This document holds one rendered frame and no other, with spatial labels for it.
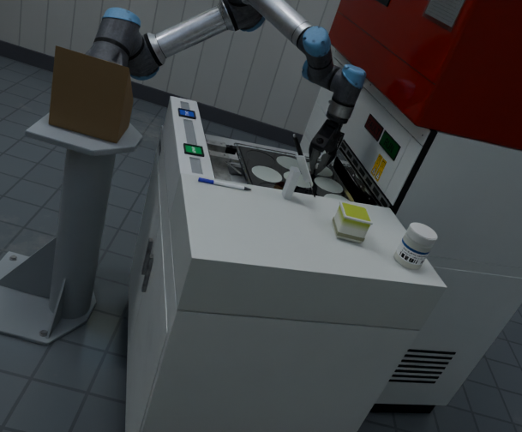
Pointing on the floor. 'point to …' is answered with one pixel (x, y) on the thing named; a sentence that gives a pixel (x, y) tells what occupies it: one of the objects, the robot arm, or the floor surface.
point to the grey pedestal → (57, 248)
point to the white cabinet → (240, 355)
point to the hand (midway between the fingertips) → (314, 171)
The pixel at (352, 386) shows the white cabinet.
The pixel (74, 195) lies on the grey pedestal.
